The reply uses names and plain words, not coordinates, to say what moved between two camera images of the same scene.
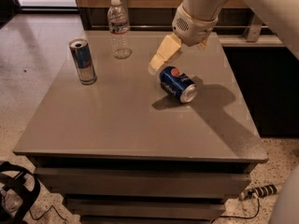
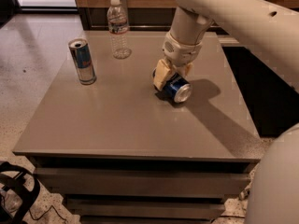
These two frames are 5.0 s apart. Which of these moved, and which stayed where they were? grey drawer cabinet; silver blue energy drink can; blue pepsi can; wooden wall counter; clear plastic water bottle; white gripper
Moved: blue pepsi can; white gripper
Stayed: silver blue energy drink can; grey drawer cabinet; clear plastic water bottle; wooden wall counter
